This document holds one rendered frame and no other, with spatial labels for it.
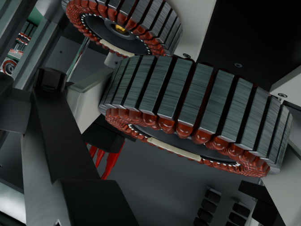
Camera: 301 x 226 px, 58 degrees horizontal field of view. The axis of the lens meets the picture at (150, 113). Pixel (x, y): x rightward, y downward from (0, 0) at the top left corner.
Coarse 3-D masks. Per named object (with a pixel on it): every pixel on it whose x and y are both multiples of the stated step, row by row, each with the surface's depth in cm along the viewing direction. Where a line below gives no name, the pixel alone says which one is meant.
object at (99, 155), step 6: (126, 138) 37; (90, 150) 39; (96, 150) 39; (102, 150) 36; (120, 150) 37; (102, 156) 36; (108, 156) 39; (114, 156) 36; (96, 162) 36; (108, 162) 36; (114, 162) 36; (96, 168) 37; (108, 168) 36; (108, 174) 36
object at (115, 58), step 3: (114, 54) 38; (114, 57) 38; (117, 57) 38; (120, 57) 38; (111, 60) 38; (114, 60) 38; (117, 60) 38; (120, 60) 38; (111, 63) 38; (114, 63) 38; (108, 66) 38; (111, 66) 38; (114, 66) 38
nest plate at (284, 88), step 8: (296, 72) 25; (280, 80) 29; (288, 80) 27; (296, 80) 26; (272, 88) 31; (280, 88) 29; (288, 88) 28; (296, 88) 27; (280, 96) 31; (288, 96) 30; (296, 96) 29; (296, 104) 31
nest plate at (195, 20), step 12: (168, 0) 22; (180, 0) 22; (192, 0) 21; (204, 0) 20; (180, 12) 23; (192, 12) 23; (204, 12) 22; (192, 24) 24; (204, 24) 23; (192, 36) 27; (204, 36) 27; (180, 48) 31; (192, 48) 29
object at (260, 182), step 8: (240, 184) 41; (248, 184) 37; (256, 184) 35; (248, 192) 36; (256, 192) 33; (264, 192) 31; (256, 200) 34; (264, 200) 30; (272, 200) 28; (256, 208) 32; (264, 208) 30; (272, 208) 28; (256, 216) 31; (264, 216) 29; (272, 216) 27; (280, 216) 27; (264, 224) 28; (272, 224) 27; (280, 224) 26
